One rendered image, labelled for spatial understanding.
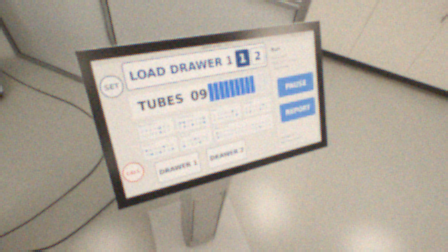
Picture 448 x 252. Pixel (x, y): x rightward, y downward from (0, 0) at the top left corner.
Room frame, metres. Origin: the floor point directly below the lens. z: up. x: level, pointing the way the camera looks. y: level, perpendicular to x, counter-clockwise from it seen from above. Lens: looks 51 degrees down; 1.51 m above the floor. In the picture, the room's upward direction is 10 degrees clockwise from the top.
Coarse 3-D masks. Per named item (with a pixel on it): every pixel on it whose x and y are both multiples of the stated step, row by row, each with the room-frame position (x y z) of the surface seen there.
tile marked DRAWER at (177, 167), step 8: (192, 152) 0.31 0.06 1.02; (168, 160) 0.28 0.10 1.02; (176, 160) 0.29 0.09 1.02; (184, 160) 0.29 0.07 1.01; (192, 160) 0.30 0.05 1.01; (160, 168) 0.27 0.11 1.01; (168, 168) 0.27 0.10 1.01; (176, 168) 0.28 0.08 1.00; (184, 168) 0.28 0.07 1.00; (192, 168) 0.29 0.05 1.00; (200, 168) 0.29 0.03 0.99; (160, 176) 0.26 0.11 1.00; (168, 176) 0.26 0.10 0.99; (176, 176) 0.27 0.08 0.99; (184, 176) 0.27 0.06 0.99
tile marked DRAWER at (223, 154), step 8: (224, 144) 0.35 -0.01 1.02; (232, 144) 0.35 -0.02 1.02; (240, 144) 0.36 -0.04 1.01; (208, 152) 0.32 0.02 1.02; (216, 152) 0.33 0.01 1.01; (224, 152) 0.33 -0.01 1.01; (232, 152) 0.34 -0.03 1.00; (240, 152) 0.35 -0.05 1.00; (208, 160) 0.31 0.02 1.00; (216, 160) 0.32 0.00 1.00; (224, 160) 0.32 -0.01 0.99; (232, 160) 0.33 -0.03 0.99; (240, 160) 0.34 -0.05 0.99
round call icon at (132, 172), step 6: (132, 162) 0.26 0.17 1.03; (138, 162) 0.26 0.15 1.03; (120, 168) 0.24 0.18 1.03; (126, 168) 0.25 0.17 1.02; (132, 168) 0.25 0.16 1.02; (138, 168) 0.25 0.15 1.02; (126, 174) 0.24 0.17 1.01; (132, 174) 0.24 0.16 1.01; (138, 174) 0.25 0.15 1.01; (144, 174) 0.25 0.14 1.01; (126, 180) 0.23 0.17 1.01; (132, 180) 0.23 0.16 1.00; (138, 180) 0.24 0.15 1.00
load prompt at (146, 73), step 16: (224, 48) 0.47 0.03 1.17; (240, 48) 0.49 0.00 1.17; (256, 48) 0.50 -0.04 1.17; (128, 64) 0.38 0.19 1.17; (144, 64) 0.39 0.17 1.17; (160, 64) 0.40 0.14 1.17; (176, 64) 0.41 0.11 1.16; (192, 64) 0.43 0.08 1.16; (208, 64) 0.44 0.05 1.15; (224, 64) 0.45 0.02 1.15; (240, 64) 0.47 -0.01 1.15; (256, 64) 0.48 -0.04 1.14; (128, 80) 0.36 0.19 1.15; (144, 80) 0.37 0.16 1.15; (160, 80) 0.38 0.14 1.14; (176, 80) 0.39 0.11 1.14
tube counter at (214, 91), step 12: (264, 72) 0.48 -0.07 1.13; (204, 84) 0.41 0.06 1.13; (216, 84) 0.42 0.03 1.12; (228, 84) 0.43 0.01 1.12; (240, 84) 0.44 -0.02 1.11; (252, 84) 0.45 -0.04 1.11; (264, 84) 0.46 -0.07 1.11; (192, 96) 0.39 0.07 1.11; (204, 96) 0.40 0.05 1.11; (216, 96) 0.41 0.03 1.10; (228, 96) 0.42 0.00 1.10; (240, 96) 0.43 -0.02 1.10
